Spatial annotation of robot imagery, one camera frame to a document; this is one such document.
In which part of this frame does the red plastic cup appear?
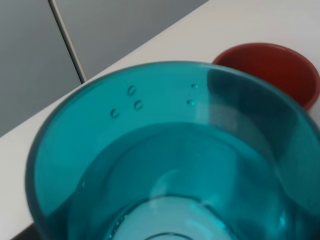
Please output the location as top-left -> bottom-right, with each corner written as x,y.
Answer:
212,42 -> 320,111

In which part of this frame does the teal translucent plastic cup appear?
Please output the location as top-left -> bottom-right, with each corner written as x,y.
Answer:
25,61 -> 320,240

